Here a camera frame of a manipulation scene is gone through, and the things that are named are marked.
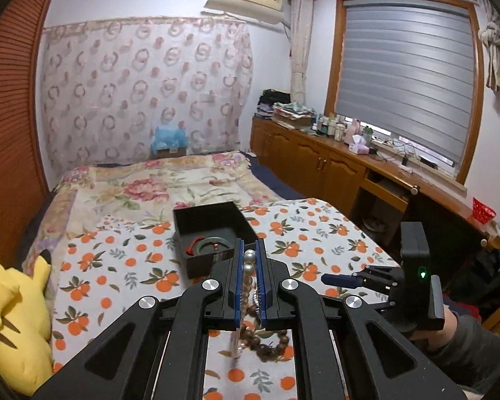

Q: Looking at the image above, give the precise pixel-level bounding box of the tied cream curtain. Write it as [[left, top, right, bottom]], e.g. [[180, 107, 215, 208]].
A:
[[477, 12, 500, 92]]

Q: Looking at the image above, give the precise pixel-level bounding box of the black jewelry box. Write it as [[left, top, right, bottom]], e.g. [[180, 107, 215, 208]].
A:
[[173, 201, 255, 279]]

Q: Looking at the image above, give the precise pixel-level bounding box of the white pearl necklace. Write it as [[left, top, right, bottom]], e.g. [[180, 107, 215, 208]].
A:
[[232, 249, 259, 359]]

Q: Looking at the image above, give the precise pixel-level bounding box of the orange fruit print tablecloth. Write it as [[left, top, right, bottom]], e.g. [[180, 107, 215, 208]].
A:
[[50, 198, 403, 400]]

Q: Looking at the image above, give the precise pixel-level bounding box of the grey window blind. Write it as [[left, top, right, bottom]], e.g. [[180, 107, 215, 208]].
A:
[[325, 0, 473, 167]]

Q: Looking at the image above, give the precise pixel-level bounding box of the brown wooden bead bracelet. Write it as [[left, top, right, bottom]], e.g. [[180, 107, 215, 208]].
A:
[[241, 275, 291, 362]]

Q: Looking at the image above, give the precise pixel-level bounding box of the yellow plush toy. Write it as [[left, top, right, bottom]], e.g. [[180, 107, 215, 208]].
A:
[[0, 248, 55, 396]]

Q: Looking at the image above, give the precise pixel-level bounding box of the navy bed sheet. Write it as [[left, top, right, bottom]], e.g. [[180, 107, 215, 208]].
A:
[[246, 154, 309, 205]]

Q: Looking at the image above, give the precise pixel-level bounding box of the grey-green jade bangle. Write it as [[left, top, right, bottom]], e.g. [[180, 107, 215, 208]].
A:
[[199, 236, 235, 256]]

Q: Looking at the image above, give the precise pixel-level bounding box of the red mesh basket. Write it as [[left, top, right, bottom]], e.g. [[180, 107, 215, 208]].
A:
[[472, 197, 497, 222]]

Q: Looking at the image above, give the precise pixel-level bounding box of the wooden window frame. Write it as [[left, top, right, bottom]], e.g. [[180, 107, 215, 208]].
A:
[[323, 0, 486, 186]]

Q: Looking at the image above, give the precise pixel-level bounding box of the pink tissue box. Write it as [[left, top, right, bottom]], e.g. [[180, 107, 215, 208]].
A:
[[349, 133, 371, 155]]

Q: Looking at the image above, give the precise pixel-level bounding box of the row of cosmetic bottles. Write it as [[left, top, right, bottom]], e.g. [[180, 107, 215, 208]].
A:
[[312, 112, 361, 142]]

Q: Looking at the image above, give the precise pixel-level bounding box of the ring print sheer curtain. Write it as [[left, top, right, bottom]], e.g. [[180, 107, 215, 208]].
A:
[[39, 17, 255, 176]]

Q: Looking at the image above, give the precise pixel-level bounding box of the black backpack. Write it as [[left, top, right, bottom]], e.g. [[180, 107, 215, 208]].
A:
[[446, 244, 500, 321]]

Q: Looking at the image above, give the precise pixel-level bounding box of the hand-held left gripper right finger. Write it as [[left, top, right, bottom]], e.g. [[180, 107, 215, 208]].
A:
[[254, 238, 469, 400]]

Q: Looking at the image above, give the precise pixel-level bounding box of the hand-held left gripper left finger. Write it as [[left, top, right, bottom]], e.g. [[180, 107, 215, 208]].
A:
[[32, 238, 251, 400]]

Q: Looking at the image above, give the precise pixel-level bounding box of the person's right forearm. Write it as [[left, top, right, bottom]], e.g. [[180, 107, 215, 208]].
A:
[[414, 310, 500, 394]]

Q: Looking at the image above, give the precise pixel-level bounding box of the floral blanket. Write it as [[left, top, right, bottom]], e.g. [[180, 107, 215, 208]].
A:
[[23, 152, 294, 267]]

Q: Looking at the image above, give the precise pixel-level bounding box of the long wooden cabinet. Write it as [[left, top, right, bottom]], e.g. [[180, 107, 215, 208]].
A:
[[250, 114, 500, 251]]

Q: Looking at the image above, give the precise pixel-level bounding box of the pile of folded clothes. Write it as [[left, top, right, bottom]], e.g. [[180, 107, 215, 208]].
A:
[[256, 89, 317, 131]]

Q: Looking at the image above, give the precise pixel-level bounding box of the wooden louvred wardrobe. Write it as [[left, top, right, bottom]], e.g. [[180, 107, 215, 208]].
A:
[[0, 0, 61, 259]]

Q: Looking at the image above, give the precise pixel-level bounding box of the cream patterned curtain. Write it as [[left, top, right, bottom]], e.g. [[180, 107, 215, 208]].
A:
[[289, 0, 315, 107]]

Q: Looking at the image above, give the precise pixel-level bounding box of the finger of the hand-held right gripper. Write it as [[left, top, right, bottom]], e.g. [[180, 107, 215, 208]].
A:
[[321, 265, 403, 287], [357, 281, 405, 301]]

